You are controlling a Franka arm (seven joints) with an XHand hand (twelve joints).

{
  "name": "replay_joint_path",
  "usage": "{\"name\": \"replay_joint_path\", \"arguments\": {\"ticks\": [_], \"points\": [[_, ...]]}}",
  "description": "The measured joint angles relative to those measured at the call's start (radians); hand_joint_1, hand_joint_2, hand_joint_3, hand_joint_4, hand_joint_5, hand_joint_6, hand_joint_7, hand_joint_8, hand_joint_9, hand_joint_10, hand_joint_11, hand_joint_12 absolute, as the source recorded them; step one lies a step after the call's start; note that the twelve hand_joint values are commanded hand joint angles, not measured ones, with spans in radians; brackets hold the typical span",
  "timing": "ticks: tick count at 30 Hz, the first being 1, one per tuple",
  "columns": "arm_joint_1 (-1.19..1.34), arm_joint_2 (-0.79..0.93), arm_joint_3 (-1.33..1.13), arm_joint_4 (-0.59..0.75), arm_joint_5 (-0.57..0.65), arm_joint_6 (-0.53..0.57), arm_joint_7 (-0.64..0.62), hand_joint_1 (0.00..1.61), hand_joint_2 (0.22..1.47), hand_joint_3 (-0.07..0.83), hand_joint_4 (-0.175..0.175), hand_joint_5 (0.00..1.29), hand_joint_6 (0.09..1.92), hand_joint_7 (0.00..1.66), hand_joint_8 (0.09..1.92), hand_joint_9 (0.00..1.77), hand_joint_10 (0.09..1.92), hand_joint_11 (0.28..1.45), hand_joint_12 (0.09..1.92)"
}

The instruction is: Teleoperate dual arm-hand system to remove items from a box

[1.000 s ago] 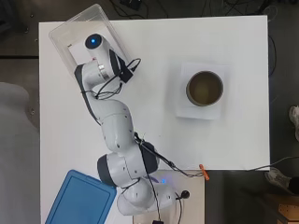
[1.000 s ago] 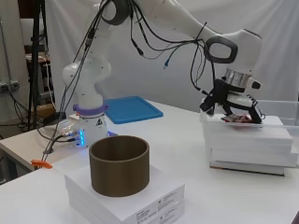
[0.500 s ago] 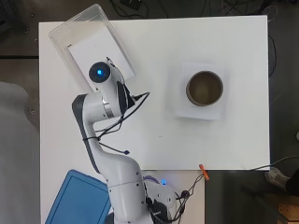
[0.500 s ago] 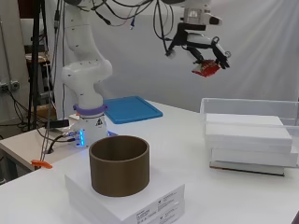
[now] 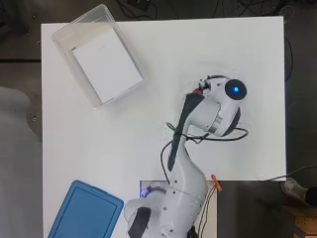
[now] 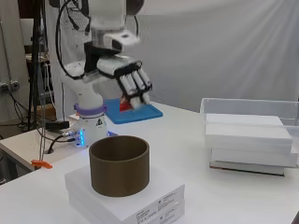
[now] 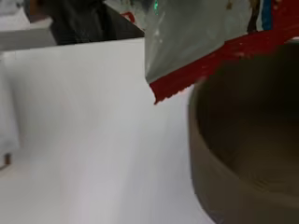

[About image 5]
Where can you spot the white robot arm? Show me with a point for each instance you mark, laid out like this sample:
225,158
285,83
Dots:
185,191

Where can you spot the white flat box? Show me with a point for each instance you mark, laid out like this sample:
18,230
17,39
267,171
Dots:
105,64

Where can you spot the orange clamp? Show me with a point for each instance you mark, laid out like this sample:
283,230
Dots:
216,182

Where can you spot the blue plastic lid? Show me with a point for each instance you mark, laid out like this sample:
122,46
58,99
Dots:
85,211

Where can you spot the clear plastic box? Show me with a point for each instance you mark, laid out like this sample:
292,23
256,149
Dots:
66,46

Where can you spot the person's foot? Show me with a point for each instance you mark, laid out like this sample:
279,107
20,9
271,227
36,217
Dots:
294,190

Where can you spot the wooden stool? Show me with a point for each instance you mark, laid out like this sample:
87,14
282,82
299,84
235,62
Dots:
307,221

